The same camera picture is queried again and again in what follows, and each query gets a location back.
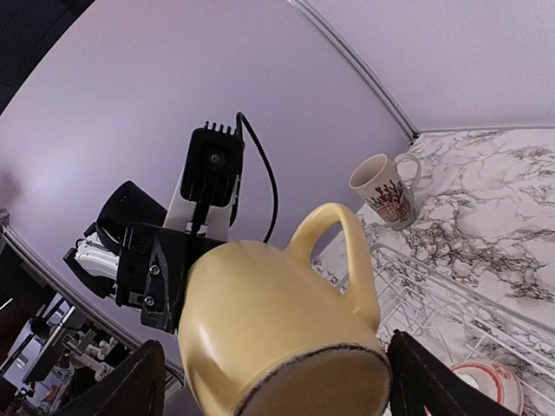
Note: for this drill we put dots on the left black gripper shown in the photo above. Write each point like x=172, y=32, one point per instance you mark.
x=153, y=272

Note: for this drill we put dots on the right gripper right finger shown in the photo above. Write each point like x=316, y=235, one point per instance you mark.
x=423, y=385

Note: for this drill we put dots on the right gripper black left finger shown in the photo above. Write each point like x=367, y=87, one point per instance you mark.
x=136, y=387

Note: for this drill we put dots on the white red patterned teacup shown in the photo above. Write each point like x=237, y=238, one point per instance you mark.
x=493, y=379

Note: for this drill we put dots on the yellow ceramic cup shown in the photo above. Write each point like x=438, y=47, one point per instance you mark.
x=261, y=333

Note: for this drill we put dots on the tall shell patterned mug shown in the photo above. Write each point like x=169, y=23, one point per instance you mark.
x=378, y=183

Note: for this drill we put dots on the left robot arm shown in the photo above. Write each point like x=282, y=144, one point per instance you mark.
x=94, y=259

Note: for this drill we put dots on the white wire dish rack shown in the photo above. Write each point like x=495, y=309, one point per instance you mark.
x=457, y=324

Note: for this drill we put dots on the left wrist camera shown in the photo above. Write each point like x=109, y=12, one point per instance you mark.
x=205, y=199

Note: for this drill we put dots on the left aluminium frame post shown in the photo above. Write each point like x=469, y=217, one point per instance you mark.
x=361, y=68

